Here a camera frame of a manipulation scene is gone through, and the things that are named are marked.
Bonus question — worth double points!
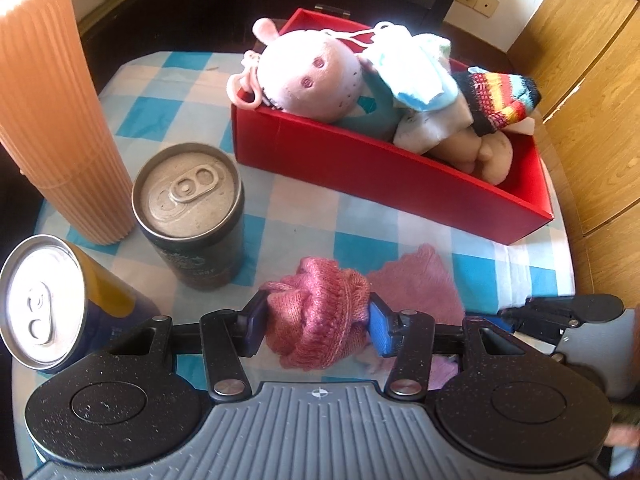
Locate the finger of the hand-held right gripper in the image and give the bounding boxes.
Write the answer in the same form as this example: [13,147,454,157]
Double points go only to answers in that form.
[497,294,625,346]

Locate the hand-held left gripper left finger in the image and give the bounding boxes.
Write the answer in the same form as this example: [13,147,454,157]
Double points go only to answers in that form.
[107,292,273,403]

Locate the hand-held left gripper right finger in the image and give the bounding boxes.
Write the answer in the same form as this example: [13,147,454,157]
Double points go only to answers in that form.
[367,300,526,401]

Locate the pink knitted sock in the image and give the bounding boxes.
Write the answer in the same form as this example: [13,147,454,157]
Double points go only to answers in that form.
[260,256,373,372]

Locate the red cardboard box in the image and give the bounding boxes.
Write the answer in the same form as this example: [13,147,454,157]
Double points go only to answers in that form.
[230,7,556,247]

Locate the blue face mask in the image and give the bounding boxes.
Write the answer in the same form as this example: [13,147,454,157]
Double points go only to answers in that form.
[320,21,461,111]

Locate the pink fuzzy cloth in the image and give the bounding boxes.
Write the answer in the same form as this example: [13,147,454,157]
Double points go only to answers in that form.
[367,244,466,391]

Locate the dark drink can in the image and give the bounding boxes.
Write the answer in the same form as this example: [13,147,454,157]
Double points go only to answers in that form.
[131,142,246,292]

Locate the blue checkered tablecloth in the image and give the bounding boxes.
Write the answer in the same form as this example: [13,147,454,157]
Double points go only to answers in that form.
[12,50,576,391]

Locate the beige plush toy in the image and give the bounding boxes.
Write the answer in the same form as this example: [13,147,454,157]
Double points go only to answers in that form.
[425,125,516,186]

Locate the yellow drink can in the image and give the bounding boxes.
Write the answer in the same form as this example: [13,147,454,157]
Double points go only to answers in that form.
[0,235,161,373]

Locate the colourful striped sock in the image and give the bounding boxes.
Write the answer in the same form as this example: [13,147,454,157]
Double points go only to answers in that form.
[452,66,542,137]

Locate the wooden cabinet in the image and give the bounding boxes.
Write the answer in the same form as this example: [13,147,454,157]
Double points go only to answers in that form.
[505,0,640,306]

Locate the pink pig plush toy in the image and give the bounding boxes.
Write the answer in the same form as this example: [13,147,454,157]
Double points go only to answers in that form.
[227,17,401,143]

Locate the pale green sock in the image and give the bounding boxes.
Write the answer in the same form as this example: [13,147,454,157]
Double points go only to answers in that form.
[415,32,453,61]

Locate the orange ribbed tube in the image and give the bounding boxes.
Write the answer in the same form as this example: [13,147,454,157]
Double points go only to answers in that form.
[0,0,135,247]

